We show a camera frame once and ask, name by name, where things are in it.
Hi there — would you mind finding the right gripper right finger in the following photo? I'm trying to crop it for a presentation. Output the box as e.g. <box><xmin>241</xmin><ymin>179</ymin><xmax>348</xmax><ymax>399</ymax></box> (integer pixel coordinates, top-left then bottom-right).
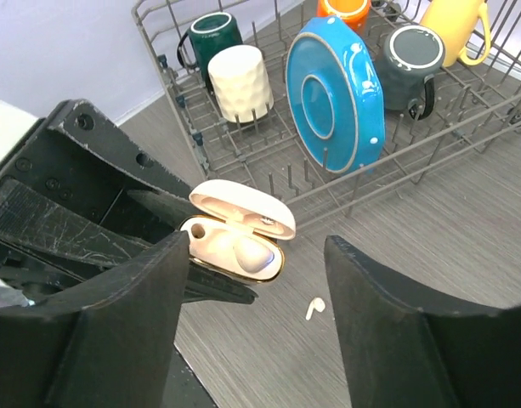
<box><xmin>324</xmin><ymin>235</ymin><xmax>521</xmax><ymax>407</ymax></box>

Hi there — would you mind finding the grey mug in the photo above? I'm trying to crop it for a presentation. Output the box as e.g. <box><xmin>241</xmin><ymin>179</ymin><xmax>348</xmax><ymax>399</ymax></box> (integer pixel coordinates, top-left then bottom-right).
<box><xmin>374</xmin><ymin>25</ymin><xmax>445</xmax><ymax>121</ymax></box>

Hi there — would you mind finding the yellow mug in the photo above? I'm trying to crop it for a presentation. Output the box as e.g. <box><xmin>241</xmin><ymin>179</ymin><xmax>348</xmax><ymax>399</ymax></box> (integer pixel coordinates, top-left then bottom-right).
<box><xmin>419</xmin><ymin>0</ymin><xmax>491</xmax><ymax>68</ymax></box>

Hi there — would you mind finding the cream textured cup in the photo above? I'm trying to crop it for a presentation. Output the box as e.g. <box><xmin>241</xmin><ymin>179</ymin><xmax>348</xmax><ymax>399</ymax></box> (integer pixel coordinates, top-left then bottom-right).
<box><xmin>207</xmin><ymin>44</ymin><xmax>274</xmax><ymax>123</ymax></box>

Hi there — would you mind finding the orange mug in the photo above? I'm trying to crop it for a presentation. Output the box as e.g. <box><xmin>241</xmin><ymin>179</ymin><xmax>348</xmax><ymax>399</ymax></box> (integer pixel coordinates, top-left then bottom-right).
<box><xmin>316</xmin><ymin>0</ymin><xmax>371</xmax><ymax>35</ymax></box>

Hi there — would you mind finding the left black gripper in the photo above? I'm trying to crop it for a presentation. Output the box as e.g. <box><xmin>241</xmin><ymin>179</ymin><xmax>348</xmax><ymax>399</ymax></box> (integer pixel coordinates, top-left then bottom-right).
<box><xmin>0</xmin><ymin>98</ymin><xmax>259</xmax><ymax>305</ymax></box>

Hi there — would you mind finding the beige earbud case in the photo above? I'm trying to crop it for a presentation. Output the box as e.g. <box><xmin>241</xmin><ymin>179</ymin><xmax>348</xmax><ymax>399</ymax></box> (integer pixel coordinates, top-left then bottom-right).
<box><xmin>180</xmin><ymin>179</ymin><xmax>297</xmax><ymax>284</ymax></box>

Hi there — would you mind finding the grey wire dish rack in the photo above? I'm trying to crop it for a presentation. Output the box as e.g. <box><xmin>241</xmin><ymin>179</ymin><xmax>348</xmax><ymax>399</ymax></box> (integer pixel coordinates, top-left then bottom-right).
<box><xmin>133</xmin><ymin>1</ymin><xmax>521</xmax><ymax>226</ymax></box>

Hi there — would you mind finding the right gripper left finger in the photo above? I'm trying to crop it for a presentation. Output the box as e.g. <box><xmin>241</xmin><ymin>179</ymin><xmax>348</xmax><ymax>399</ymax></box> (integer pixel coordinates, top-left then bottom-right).
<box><xmin>0</xmin><ymin>233</ymin><xmax>189</xmax><ymax>407</ymax></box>

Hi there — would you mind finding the blue ceramic plate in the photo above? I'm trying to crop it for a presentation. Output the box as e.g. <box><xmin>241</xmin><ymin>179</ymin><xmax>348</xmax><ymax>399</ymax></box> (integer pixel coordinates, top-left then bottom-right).
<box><xmin>286</xmin><ymin>16</ymin><xmax>385</xmax><ymax>174</ymax></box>

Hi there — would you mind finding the white earbud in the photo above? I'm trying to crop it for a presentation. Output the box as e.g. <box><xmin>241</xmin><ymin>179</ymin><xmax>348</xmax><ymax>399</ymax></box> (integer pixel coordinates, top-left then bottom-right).
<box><xmin>234</xmin><ymin>237</ymin><xmax>274</xmax><ymax>274</ymax></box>
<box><xmin>305</xmin><ymin>297</ymin><xmax>326</xmax><ymax>321</ymax></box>

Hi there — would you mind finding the dark green mug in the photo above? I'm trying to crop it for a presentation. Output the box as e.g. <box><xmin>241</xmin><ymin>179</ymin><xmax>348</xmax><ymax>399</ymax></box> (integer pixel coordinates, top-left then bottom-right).
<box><xmin>176</xmin><ymin>12</ymin><xmax>243</xmax><ymax>92</ymax></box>

